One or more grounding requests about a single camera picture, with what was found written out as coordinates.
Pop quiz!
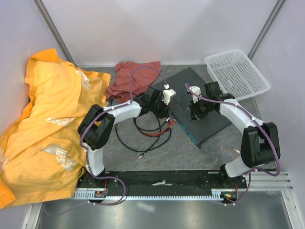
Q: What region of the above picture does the white plastic basket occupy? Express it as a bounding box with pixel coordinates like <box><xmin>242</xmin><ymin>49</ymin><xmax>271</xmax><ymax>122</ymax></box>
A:
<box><xmin>204</xmin><ymin>50</ymin><xmax>270</xmax><ymax>101</ymax></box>

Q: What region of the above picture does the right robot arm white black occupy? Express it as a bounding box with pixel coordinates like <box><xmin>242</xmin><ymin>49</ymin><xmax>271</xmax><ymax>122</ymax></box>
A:
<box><xmin>185</xmin><ymin>82</ymin><xmax>280</xmax><ymax>188</ymax></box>

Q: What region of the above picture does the aluminium frame rail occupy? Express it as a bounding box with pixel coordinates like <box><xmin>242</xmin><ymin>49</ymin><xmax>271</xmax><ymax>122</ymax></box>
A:
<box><xmin>249</xmin><ymin>172</ymin><xmax>293</xmax><ymax>191</ymax></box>

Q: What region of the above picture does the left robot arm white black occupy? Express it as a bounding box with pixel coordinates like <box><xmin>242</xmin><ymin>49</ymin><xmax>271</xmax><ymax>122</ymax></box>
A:
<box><xmin>78</xmin><ymin>87</ymin><xmax>176</xmax><ymax>187</ymax></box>

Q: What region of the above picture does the red cloth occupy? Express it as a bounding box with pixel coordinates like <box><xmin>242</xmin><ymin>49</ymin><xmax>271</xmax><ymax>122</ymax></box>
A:
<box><xmin>105</xmin><ymin>61</ymin><xmax>162</xmax><ymax>103</ymax></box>

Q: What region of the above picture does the orange cloth bag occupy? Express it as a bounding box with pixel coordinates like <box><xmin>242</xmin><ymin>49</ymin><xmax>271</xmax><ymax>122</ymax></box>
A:
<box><xmin>0</xmin><ymin>49</ymin><xmax>111</xmax><ymax>208</ymax></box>

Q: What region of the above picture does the white cable duct rail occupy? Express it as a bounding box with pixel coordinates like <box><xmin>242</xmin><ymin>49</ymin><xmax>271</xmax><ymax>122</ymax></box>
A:
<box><xmin>71</xmin><ymin>188</ymin><xmax>228</xmax><ymax>201</ymax></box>

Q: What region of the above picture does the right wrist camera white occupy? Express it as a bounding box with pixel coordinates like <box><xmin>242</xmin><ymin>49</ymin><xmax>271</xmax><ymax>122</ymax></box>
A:
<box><xmin>190</xmin><ymin>86</ymin><xmax>201</xmax><ymax>104</ymax></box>

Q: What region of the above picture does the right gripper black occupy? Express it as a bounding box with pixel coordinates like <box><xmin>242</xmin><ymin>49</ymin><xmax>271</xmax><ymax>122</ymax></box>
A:
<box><xmin>188</xmin><ymin>97</ymin><xmax>214</xmax><ymax>121</ymax></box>

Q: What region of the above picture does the red ethernet cable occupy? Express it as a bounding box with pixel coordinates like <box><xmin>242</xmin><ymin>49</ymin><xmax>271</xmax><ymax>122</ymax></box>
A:
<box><xmin>134</xmin><ymin>116</ymin><xmax>176</xmax><ymax>137</ymax></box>

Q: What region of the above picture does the dark network switch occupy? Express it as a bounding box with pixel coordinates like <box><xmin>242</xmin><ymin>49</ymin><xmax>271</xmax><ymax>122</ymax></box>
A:
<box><xmin>166</xmin><ymin>67</ymin><xmax>231</xmax><ymax>147</ymax></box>

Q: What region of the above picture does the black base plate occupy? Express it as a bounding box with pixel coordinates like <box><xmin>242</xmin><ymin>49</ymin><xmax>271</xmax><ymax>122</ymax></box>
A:
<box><xmin>77</xmin><ymin>170</ymin><xmax>247</xmax><ymax>196</ymax></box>

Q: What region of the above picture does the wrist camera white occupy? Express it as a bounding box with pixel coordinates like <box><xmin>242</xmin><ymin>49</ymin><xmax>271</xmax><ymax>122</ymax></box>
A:
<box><xmin>190</xmin><ymin>86</ymin><xmax>201</xmax><ymax>104</ymax></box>
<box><xmin>162</xmin><ymin>89</ymin><xmax>176</xmax><ymax>105</ymax></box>

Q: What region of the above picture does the black ethernet cable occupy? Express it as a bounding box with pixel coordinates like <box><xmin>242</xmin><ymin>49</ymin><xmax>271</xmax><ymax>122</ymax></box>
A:
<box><xmin>133</xmin><ymin>114</ymin><xmax>173</xmax><ymax>138</ymax></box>

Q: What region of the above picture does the black braided cable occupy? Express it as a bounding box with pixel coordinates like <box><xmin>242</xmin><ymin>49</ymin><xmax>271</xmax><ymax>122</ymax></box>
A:
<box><xmin>108</xmin><ymin>93</ymin><xmax>172</xmax><ymax>160</ymax></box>

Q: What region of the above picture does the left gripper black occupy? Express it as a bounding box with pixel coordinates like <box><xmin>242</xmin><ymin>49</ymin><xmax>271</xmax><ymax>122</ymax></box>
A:
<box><xmin>150</xmin><ymin>96</ymin><xmax>171</xmax><ymax>120</ymax></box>

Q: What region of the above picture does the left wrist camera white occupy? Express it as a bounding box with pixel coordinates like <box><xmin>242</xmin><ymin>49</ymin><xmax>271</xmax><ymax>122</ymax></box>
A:
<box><xmin>162</xmin><ymin>89</ymin><xmax>176</xmax><ymax>105</ymax></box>

